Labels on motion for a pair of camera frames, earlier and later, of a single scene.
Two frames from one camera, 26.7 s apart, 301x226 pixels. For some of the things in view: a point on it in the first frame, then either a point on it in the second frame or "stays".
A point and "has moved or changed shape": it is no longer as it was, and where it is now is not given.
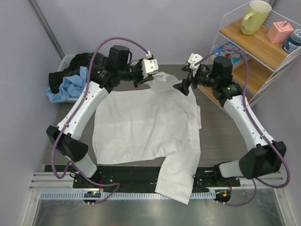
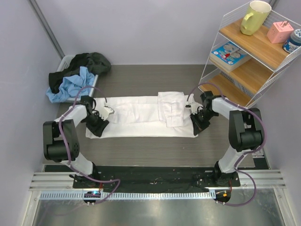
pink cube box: (280, 32) stays
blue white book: (237, 56) stays
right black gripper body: (201, 78) -> (202, 117)
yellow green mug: (253, 21) stays
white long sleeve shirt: (160, 121) has moved or changed shape
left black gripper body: (134, 74) -> (95, 123)
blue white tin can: (294, 42) stays
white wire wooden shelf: (254, 43) stays
